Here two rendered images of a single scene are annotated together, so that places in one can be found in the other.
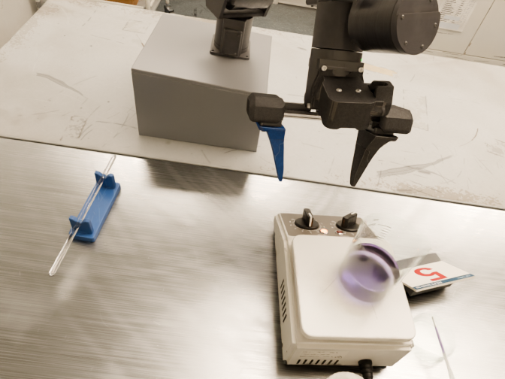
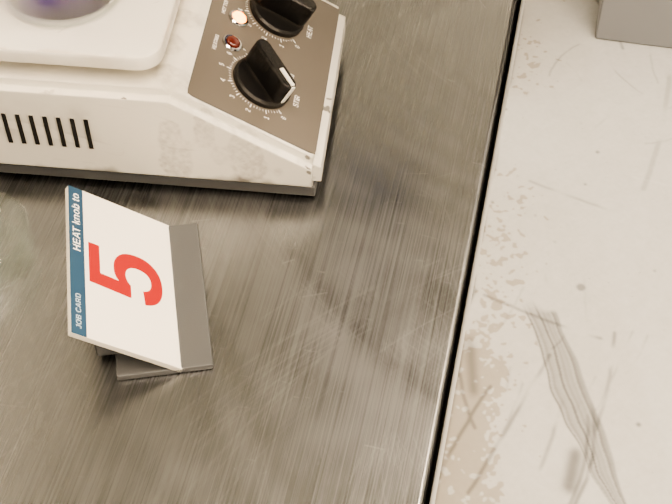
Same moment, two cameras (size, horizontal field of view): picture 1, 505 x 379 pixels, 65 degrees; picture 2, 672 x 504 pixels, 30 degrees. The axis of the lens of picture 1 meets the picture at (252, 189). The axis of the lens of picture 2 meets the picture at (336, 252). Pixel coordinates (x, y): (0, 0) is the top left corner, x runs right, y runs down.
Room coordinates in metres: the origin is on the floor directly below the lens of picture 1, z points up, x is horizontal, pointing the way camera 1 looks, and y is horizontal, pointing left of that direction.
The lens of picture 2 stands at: (0.50, -0.59, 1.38)
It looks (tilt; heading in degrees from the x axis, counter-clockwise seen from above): 50 degrees down; 106
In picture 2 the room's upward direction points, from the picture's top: straight up
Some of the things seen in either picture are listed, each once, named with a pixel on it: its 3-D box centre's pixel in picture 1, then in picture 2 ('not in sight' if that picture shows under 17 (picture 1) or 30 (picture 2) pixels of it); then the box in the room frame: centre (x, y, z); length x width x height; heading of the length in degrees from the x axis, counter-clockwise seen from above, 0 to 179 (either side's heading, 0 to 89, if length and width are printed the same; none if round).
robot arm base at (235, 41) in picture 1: (233, 31); not in sight; (0.60, 0.08, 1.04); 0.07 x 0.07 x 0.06; 6
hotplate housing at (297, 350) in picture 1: (334, 281); (127, 50); (0.25, -0.12, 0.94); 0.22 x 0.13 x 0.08; 9
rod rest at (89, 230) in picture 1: (95, 203); not in sight; (0.31, 0.21, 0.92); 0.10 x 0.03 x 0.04; 0
